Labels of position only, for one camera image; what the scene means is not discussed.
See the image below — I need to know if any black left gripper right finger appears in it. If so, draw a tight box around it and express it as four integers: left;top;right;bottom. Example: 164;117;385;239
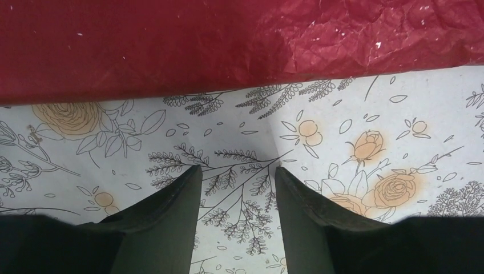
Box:
275;167;387;273

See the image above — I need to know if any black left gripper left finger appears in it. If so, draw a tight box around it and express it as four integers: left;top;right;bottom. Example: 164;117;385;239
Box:
81;166;203;273

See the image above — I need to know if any dark red wrapping paper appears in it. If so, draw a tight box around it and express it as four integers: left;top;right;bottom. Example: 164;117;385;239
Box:
1;1;483;106

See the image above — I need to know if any floral patterned table mat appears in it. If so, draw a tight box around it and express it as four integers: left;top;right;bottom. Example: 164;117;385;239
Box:
1;66;483;273

